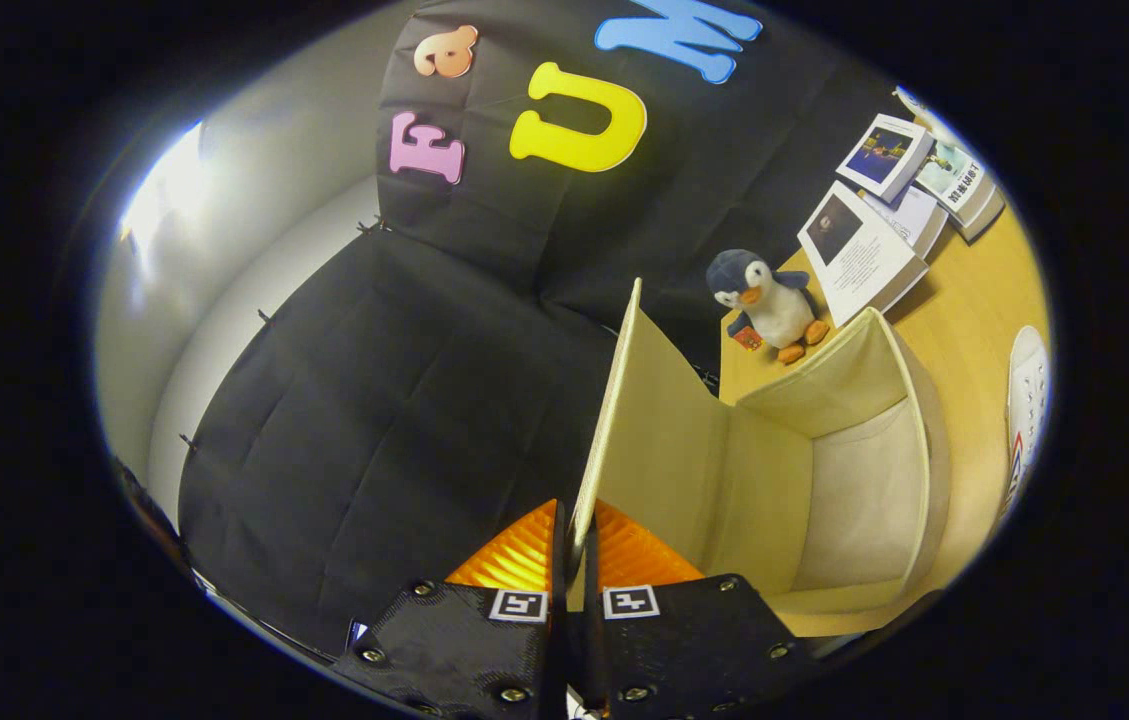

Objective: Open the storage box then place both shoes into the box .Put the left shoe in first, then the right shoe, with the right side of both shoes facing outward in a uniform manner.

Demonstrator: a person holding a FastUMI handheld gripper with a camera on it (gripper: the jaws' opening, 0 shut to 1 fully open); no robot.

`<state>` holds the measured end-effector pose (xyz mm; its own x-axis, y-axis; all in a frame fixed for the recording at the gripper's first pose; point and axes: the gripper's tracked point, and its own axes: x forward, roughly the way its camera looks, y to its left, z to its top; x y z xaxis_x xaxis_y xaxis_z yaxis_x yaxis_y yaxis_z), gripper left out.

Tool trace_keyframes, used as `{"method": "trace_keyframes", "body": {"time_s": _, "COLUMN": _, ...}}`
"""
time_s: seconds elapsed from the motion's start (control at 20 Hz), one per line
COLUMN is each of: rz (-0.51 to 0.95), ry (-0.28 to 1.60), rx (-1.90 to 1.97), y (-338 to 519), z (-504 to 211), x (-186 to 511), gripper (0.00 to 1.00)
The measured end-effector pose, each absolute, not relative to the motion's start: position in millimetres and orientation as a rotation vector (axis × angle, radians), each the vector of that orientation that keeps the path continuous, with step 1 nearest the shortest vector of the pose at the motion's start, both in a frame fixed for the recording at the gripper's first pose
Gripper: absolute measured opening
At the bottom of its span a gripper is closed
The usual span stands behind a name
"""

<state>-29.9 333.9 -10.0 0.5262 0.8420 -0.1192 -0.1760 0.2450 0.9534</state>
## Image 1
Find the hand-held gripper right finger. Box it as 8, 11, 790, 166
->
579, 500, 825, 720

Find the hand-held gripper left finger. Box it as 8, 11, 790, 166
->
332, 498, 570, 720

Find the beige fabric storage box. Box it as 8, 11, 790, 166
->
569, 278, 953, 638

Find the white canvas shoe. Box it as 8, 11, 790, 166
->
1002, 325, 1055, 521

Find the penguin plush toy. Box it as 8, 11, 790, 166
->
706, 248, 830, 365

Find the white book with dark photo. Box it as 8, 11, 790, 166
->
797, 180, 930, 329

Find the plain white book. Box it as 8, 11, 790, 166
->
862, 183, 950, 259

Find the teal cover thick book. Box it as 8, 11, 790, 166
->
914, 140, 1000, 226

